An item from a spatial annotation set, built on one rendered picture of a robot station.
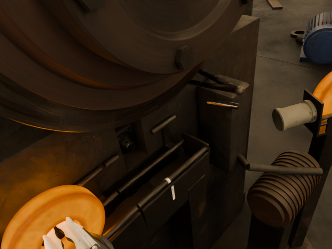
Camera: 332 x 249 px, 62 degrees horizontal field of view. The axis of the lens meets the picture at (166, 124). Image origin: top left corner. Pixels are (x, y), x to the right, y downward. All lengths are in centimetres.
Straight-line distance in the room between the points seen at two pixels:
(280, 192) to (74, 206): 51
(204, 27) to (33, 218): 33
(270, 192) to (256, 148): 91
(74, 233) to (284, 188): 53
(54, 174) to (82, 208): 7
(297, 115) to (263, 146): 94
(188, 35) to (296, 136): 154
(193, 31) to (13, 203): 36
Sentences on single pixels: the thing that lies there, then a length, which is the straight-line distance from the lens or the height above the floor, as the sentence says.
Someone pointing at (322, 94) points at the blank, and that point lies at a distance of 77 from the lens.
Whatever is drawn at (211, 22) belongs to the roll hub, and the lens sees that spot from 33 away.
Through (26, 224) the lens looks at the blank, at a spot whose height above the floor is 81.
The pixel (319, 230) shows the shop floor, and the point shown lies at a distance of 139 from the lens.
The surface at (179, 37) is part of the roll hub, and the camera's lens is 29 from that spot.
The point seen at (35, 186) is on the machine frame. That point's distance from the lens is 49.
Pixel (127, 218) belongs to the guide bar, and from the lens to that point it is 50.
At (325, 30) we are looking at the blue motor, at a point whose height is 31.
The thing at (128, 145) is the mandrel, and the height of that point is 75.
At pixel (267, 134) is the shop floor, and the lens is 177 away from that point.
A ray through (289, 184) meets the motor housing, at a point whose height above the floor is 53.
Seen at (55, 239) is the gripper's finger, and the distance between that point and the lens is 46.
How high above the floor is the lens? 111
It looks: 37 degrees down
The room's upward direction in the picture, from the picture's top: 8 degrees counter-clockwise
